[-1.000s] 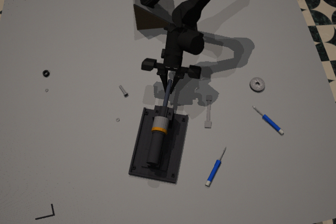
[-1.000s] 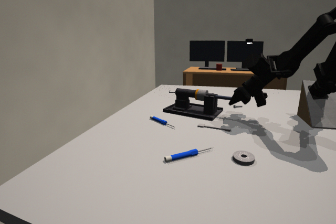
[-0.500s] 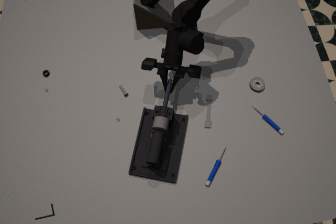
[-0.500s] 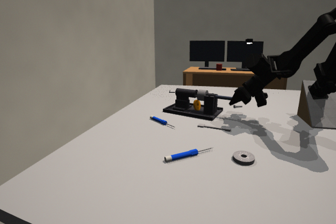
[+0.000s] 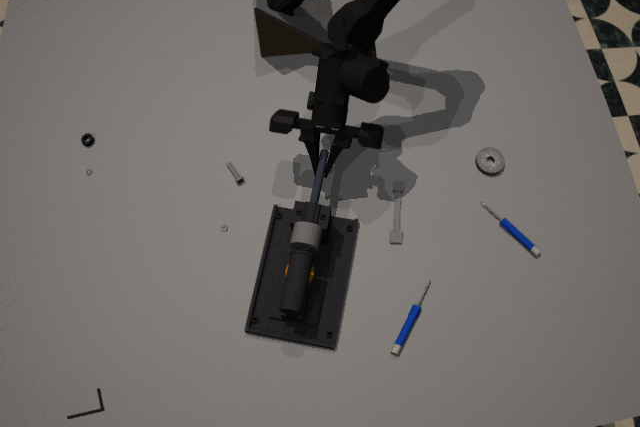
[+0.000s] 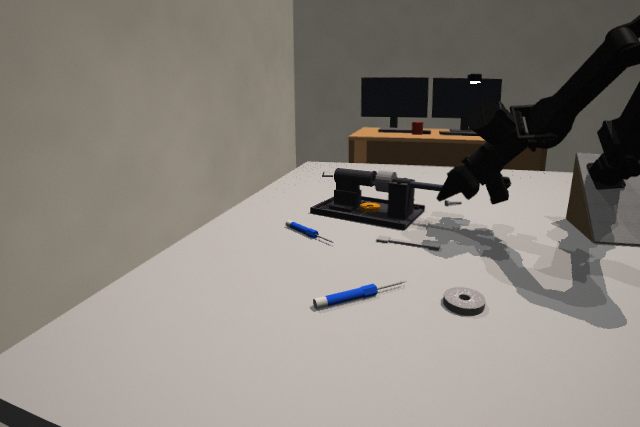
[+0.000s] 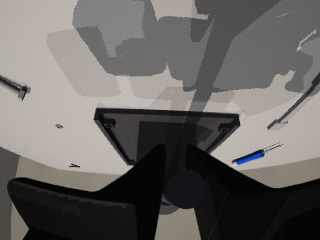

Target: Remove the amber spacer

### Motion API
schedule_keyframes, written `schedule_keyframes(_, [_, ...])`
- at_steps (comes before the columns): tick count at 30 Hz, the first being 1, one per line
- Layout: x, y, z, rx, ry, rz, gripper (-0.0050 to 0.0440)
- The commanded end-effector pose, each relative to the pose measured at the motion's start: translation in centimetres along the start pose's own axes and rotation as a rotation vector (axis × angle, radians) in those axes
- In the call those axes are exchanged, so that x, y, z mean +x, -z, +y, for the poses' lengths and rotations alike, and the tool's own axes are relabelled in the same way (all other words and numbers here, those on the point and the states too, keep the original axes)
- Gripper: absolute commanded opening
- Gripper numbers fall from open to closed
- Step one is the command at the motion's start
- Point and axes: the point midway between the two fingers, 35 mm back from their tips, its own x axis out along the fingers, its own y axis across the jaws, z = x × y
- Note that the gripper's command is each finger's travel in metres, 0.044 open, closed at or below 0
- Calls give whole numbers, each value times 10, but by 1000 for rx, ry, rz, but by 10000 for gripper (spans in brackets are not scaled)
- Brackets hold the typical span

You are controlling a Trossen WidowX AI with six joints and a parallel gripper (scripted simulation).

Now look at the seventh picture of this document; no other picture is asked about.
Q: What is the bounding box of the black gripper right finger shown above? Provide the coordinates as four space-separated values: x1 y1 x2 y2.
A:
185 145 320 240

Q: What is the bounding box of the black rectangular base plate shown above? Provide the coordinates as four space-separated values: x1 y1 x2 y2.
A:
94 108 241 185

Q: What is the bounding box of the dark grey bolt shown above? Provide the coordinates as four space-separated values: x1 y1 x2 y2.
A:
0 78 28 102

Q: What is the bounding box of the blue screwdriver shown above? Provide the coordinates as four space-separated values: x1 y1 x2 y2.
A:
232 144 283 166

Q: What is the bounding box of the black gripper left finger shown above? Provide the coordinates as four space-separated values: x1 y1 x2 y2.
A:
7 144 166 240

